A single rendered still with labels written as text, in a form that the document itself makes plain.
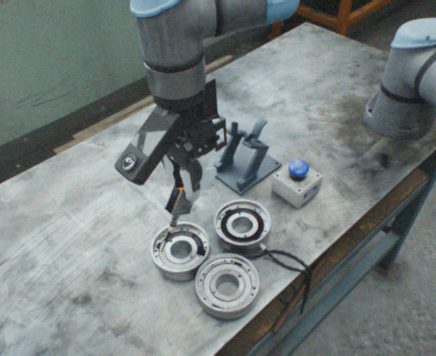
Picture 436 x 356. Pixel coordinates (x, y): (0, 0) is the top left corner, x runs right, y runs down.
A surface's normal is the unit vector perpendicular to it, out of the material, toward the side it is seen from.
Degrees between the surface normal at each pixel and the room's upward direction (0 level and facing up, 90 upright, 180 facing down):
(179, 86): 90
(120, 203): 0
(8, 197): 0
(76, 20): 90
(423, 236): 0
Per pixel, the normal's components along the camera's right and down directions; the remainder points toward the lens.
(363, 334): -0.06, -0.68
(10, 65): 0.66, 0.52
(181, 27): 0.36, 0.67
